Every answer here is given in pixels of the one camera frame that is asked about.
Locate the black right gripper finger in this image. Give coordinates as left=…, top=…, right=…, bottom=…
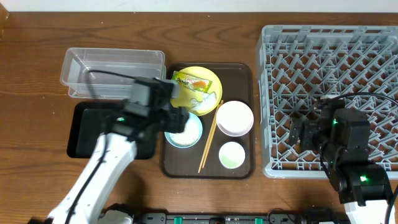
left=300, top=121, right=317, bottom=151
left=289, top=118, right=303, bottom=146

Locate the light blue bowl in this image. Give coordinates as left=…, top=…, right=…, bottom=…
left=164, top=113, right=203, bottom=148

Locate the white tissue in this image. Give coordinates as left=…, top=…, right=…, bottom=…
left=190, top=93, right=216, bottom=112

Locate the green snack wrapper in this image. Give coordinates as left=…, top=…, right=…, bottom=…
left=172, top=71, right=212, bottom=93

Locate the pale green cup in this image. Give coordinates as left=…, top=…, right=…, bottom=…
left=219, top=141, right=246, bottom=169

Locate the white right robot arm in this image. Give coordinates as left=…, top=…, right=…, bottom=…
left=288, top=103, right=397, bottom=223

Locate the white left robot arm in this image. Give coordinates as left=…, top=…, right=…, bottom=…
left=43, top=103, right=189, bottom=223

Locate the black waste tray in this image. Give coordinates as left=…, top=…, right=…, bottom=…
left=67, top=101, right=159, bottom=160

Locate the grey dishwasher rack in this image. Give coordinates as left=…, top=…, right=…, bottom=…
left=256, top=25, right=397, bottom=179

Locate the yellow plate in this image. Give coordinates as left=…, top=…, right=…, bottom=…
left=170, top=66, right=223, bottom=116

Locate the pink white bowl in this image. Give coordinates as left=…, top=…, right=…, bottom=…
left=216, top=101, right=254, bottom=137

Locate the clear plastic bin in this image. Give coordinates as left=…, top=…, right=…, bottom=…
left=60, top=47, right=166, bottom=99

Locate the wooden chopstick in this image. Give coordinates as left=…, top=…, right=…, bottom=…
left=197, top=100, right=222, bottom=174
left=201, top=99, right=224, bottom=170

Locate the dark brown serving tray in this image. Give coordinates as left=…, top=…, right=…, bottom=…
left=160, top=62, right=255, bottom=179

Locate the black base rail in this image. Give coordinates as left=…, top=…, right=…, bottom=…
left=99, top=203, right=350, bottom=224

